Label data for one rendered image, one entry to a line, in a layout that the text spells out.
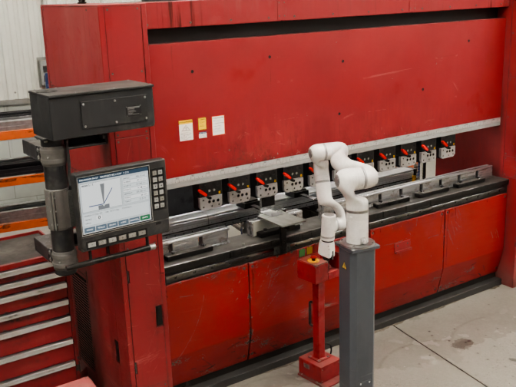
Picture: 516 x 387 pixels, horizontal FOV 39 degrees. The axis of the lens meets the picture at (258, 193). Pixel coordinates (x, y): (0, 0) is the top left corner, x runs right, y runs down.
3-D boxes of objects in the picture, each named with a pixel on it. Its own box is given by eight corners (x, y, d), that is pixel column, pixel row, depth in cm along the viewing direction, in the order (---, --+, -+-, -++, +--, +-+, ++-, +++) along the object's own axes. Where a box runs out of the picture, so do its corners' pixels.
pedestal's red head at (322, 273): (315, 285, 430) (315, 256, 425) (296, 277, 442) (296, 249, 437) (339, 276, 442) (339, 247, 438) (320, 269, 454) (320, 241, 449)
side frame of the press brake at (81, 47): (135, 432, 406) (97, 4, 343) (79, 371, 474) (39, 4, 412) (175, 417, 419) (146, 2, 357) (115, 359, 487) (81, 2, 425)
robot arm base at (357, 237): (382, 245, 393) (382, 212, 388) (352, 251, 385) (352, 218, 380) (362, 235, 409) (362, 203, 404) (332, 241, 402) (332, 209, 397)
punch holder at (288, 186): (284, 193, 456) (283, 167, 451) (276, 190, 463) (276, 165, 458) (303, 189, 464) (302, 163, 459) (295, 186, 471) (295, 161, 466)
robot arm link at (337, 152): (352, 194, 383) (380, 190, 388) (354, 173, 378) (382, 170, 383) (316, 158, 426) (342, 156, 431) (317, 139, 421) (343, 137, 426)
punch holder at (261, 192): (257, 199, 445) (256, 173, 441) (249, 196, 452) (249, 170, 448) (277, 194, 453) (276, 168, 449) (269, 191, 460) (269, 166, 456)
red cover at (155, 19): (131, 31, 376) (129, 2, 372) (124, 30, 384) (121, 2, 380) (509, 6, 535) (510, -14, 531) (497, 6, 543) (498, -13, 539)
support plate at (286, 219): (282, 227, 430) (282, 226, 430) (257, 217, 451) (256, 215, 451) (306, 221, 440) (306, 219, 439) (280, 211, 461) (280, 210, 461)
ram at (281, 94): (143, 194, 401) (131, 46, 380) (137, 191, 408) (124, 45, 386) (500, 125, 560) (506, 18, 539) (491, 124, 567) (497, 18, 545)
